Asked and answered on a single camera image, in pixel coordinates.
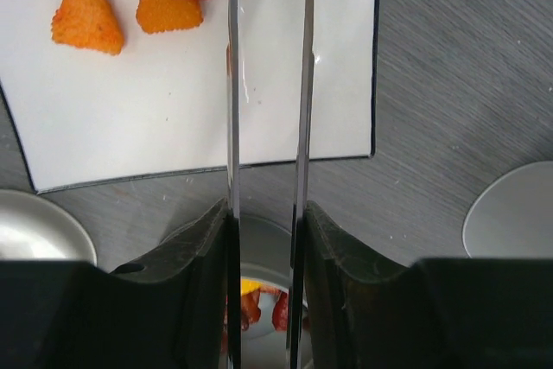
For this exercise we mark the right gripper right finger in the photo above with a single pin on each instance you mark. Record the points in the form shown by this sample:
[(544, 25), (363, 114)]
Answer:
[(367, 311)]

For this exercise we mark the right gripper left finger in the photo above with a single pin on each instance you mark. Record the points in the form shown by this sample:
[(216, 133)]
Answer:
[(164, 309)]

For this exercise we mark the yellow corn piece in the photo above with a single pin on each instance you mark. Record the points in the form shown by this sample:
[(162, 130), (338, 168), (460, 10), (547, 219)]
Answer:
[(247, 286)]

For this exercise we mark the shallow round metal tin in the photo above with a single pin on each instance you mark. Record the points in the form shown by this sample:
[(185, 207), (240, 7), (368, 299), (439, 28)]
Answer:
[(264, 254)]

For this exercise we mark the tall metal container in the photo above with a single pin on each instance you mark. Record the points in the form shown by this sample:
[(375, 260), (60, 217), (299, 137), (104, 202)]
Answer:
[(512, 218)]

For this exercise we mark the white square plate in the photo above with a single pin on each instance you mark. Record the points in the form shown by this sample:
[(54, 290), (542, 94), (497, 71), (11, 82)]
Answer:
[(160, 105)]

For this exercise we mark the metal tongs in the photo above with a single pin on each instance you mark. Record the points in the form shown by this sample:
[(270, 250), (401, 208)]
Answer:
[(299, 228)]

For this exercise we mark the orange fried food piece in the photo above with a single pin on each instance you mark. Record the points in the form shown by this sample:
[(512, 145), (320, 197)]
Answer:
[(156, 16)]

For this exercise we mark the orange strawberry shaped piece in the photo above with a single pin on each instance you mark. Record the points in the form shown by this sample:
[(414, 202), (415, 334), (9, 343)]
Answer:
[(88, 24)]

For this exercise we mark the white lid with leather strap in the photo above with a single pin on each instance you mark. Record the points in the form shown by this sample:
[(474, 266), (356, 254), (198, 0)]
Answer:
[(33, 228)]

